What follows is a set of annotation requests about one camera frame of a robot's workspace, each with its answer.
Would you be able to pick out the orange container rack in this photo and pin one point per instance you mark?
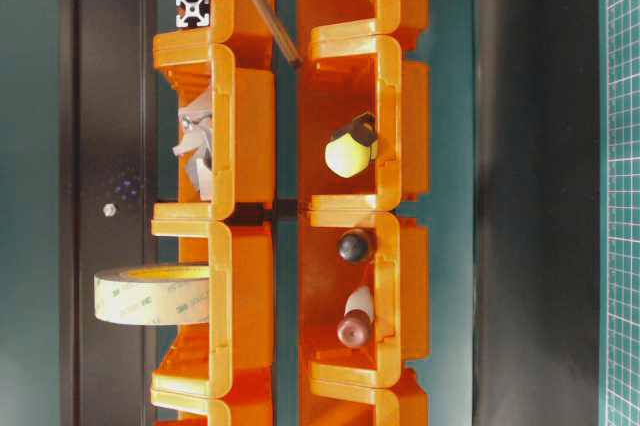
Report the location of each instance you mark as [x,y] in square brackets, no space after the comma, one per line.
[353,62]

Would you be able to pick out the grey metal brackets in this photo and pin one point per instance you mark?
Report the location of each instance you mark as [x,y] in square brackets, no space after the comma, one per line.
[195,120]

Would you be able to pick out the roll of double-sided tape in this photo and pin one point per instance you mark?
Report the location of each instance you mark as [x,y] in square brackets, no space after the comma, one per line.
[160,295]

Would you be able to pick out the silver hex nut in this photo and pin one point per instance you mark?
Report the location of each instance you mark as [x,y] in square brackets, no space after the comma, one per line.
[109,210]

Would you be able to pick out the black table mat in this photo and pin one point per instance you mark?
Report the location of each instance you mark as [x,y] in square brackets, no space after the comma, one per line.
[537,217]

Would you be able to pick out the green cutting mat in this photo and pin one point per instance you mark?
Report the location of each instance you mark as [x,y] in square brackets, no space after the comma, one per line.
[622,230]

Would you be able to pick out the black round knob handle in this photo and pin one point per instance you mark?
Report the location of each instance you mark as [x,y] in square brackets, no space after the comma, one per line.
[356,245]

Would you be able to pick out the brown white handled tool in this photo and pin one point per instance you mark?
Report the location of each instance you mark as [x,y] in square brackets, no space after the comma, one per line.
[356,327]

